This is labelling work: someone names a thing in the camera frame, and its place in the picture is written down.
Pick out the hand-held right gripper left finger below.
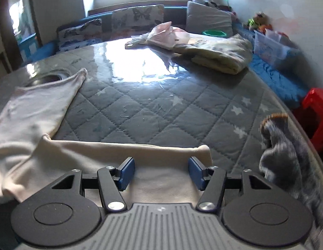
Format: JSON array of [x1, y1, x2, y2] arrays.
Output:
[[44, 157, 136, 212]]

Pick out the clear plastic storage box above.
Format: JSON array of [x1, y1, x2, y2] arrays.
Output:
[[253, 30, 301, 69]]

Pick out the colourful toys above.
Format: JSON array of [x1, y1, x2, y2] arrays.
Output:
[[247, 12, 273, 32]]

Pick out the blue sofa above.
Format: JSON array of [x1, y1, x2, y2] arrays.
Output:
[[17, 5, 310, 110]]

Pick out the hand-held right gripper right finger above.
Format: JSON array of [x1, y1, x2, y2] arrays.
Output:
[[189, 156, 279, 212]]

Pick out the pink white crumpled cloth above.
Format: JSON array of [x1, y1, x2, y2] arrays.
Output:
[[124, 21, 191, 50]]

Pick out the grey star quilted table cover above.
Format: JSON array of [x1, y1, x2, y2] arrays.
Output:
[[0, 38, 315, 214]]

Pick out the butterfly print cushion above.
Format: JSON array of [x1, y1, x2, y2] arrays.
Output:
[[111, 4, 165, 33], [57, 18, 103, 48]]

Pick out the round black induction cooktop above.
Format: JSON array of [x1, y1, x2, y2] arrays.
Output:
[[21, 68, 73, 87]]

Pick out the green bowl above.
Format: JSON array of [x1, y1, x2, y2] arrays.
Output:
[[202, 29, 227, 37]]

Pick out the dark wooden door frame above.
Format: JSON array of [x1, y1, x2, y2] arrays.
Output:
[[0, 0, 43, 72]]

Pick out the grey white patterned pillow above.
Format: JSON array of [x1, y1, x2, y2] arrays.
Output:
[[192, 0, 222, 8]]

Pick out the blue kitchen cabinet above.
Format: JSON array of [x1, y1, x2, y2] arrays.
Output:
[[18, 32, 38, 61]]

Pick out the grey knitted cloth brown trim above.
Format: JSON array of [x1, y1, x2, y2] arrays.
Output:
[[259, 113, 323, 240]]

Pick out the folded yellow patterned garment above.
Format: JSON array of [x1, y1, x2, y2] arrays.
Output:
[[174, 35, 254, 75]]

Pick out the red plastic stool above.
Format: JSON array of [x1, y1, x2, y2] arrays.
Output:
[[293, 87, 323, 153]]

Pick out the cream garment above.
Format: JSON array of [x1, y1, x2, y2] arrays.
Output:
[[0, 68, 213, 206]]

